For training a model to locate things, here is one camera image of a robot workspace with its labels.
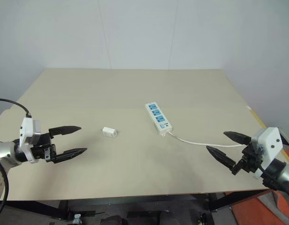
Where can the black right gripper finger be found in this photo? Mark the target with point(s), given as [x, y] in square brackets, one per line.
[220, 155]
[238, 137]

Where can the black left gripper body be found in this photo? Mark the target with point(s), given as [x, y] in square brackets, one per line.
[41, 148]

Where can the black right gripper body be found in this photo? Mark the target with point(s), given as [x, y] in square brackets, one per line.
[248, 159]

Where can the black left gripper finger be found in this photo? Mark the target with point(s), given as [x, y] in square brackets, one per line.
[69, 154]
[65, 130]

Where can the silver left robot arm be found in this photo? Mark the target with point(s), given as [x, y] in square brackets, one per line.
[7, 152]

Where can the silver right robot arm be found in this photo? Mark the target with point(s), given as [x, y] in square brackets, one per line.
[282, 173]

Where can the white plug adapter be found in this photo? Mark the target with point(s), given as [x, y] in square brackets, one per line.
[109, 132]

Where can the white power strip blue sockets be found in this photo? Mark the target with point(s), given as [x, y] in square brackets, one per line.
[158, 117]

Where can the grey caster wheel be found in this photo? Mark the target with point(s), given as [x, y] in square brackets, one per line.
[77, 219]

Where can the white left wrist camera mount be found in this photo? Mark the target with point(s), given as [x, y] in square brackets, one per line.
[26, 131]

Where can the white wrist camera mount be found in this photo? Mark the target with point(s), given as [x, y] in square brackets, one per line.
[26, 131]
[268, 143]

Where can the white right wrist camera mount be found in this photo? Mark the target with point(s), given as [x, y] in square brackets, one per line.
[268, 143]

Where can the black table frame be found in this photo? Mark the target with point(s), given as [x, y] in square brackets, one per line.
[135, 206]

